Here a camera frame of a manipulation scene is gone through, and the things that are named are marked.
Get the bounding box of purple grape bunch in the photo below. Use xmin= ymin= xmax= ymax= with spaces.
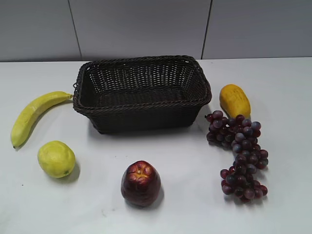
xmin=205 ymin=110 xmax=269 ymax=202

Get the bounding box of yellow-green lemon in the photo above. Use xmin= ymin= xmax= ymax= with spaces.
xmin=37 ymin=140 xmax=76 ymax=178

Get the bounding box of dark red apple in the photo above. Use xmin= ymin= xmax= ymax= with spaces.
xmin=120 ymin=160 xmax=161 ymax=207

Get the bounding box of yellow banana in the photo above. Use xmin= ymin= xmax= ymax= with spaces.
xmin=11 ymin=91 xmax=73 ymax=149

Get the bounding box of yellow mango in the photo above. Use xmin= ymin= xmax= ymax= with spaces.
xmin=219 ymin=84 xmax=251 ymax=118

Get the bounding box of black woven basket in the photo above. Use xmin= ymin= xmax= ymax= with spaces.
xmin=73 ymin=56 xmax=212 ymax=134

